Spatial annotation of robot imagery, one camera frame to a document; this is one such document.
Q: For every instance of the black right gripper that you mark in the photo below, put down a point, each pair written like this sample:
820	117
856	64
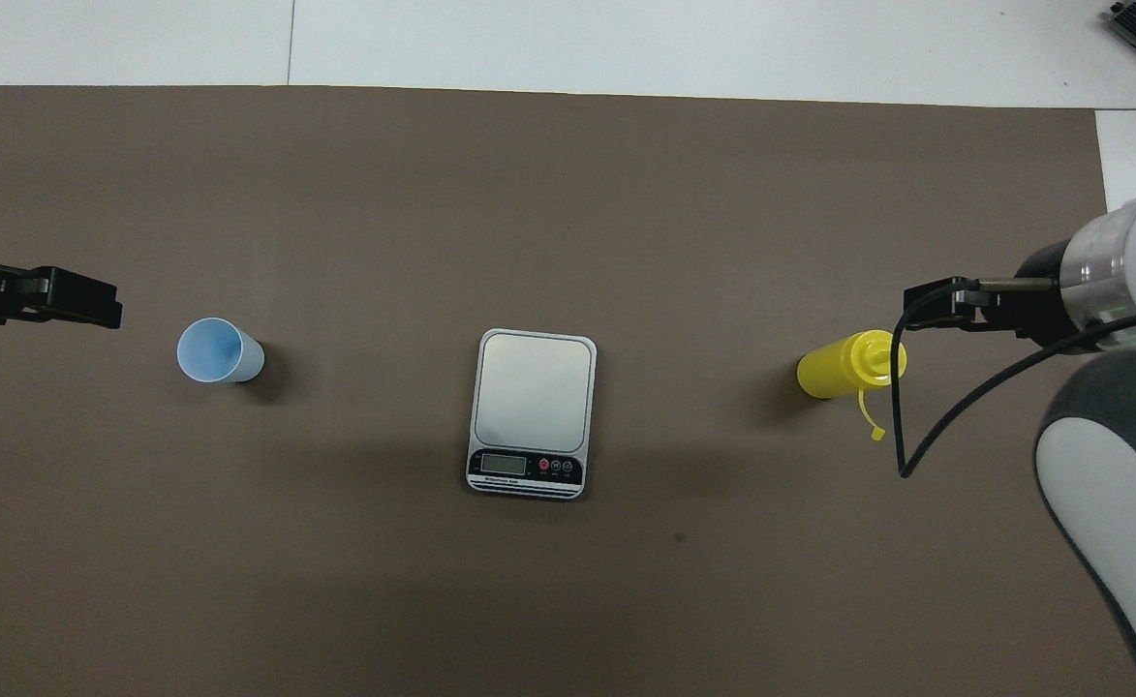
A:
1040	315

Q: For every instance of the light blue paper cup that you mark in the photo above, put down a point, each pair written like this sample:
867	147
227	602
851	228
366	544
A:
209	350

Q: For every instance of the yellow squeeze seasoning bottle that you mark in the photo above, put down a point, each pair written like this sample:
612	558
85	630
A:
834	368

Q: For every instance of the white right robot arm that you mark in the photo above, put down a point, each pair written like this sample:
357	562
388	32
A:
1110	503

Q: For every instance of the silver digital kitchen scale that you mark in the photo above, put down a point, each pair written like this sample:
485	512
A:
532	392

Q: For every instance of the brown table mat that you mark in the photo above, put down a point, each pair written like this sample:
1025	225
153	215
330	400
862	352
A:
529	194

